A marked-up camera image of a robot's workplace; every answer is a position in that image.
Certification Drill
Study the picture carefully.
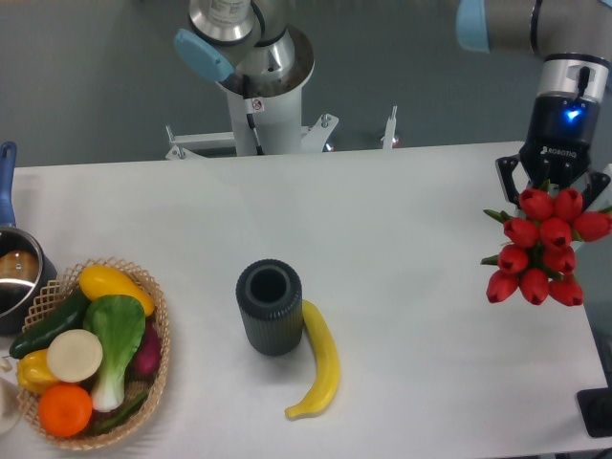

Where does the dark grey ribbed vase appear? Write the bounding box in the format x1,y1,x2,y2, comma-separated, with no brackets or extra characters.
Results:
235,259,304,357

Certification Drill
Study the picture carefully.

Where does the yellow bell pepper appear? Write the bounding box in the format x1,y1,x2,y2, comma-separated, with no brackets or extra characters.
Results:
17,349,60,395

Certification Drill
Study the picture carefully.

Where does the green bean pod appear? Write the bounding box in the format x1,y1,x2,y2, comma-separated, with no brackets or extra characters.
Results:
89,391,148,436

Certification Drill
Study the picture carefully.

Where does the blue handled saucepan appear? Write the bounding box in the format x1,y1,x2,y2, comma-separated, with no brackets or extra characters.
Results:
1,142,56,337

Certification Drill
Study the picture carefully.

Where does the red tulip bouquet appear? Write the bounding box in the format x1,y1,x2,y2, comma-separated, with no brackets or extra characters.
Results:
481,186,611,307

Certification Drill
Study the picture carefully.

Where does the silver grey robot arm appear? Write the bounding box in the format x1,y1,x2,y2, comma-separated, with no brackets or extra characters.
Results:
174,1,611,207

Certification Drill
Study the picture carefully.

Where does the purple red sweet potato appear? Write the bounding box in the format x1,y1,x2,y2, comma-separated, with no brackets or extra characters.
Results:
131,322,162,377

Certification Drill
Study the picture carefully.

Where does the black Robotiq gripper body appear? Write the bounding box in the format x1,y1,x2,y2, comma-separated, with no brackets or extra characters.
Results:
519,96,600,189

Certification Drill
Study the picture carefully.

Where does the small garlic clove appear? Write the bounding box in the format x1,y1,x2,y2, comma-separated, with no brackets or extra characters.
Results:
0,357,12,373

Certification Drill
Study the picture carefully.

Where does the yellow squash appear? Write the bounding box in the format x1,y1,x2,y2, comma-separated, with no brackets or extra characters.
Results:
78,265,155,317

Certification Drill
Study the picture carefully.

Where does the white round radish slice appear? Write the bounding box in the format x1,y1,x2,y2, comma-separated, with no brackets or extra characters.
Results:
47,329,103,383

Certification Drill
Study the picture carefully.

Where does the orange fruit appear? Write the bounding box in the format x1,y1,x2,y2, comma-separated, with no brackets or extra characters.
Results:
37,383,93,438

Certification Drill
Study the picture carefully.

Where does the green bok choy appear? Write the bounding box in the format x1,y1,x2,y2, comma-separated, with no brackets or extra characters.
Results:
83,295,145,412

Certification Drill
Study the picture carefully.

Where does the yellow banana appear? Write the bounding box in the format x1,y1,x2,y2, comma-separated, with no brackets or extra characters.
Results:
285,300,341,421

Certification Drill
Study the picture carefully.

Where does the black device at table edge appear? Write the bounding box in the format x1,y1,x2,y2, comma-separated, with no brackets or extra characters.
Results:
577,387,612,438

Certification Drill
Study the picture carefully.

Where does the dark green cucumber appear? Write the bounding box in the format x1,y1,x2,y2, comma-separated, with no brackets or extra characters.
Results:
9,288,91,360

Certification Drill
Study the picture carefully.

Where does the woven wicker basket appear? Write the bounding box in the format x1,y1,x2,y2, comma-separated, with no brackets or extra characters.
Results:
18,257,170,451

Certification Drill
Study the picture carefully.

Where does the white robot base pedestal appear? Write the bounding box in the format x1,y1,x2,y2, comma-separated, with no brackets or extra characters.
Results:
164,24,400,162

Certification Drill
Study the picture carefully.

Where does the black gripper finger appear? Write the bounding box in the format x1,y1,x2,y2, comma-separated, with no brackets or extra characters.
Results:
495,153,532,210
579,166,611,211

